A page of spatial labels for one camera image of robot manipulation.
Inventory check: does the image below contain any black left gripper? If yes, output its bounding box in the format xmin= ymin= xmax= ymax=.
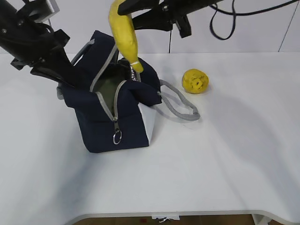
xmin=10 ymin=23 xmax=86 ymax=88

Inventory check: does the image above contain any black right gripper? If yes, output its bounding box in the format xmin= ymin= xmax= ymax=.
xmin=118 ymin=0 xmax=219 ymax=38

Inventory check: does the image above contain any yellow banana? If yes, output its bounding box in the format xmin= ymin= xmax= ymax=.
xmin=108 ymin=0 xmax=143 ymax=73

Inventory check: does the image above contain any navy blue lunch bag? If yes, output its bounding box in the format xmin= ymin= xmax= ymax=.
xmin=57 ymin=30 xmax=200 ymax=153

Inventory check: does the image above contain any yellow pear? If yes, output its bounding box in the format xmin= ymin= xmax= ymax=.
xmin=182 ymin=68 xmax=209 ymax=94

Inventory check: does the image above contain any green lid glass container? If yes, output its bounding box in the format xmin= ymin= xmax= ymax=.
xmin=93 ymin=75 xmax=125 ymax=114

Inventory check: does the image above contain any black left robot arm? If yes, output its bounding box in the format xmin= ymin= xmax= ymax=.
xmin=0 ymin=0 xmax=84 ymax=88

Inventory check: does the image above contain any white tape scrap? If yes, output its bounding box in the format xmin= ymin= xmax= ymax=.
xmin=151 ymin=213 xmax=180 ymax=223

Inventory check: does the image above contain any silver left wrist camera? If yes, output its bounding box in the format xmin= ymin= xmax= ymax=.
xmin=39 ymin=0 xmax=60 ymax=21

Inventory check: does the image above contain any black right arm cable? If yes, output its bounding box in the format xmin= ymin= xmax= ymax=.
xmin=209 ymin=0 xmax=300 ymax=41

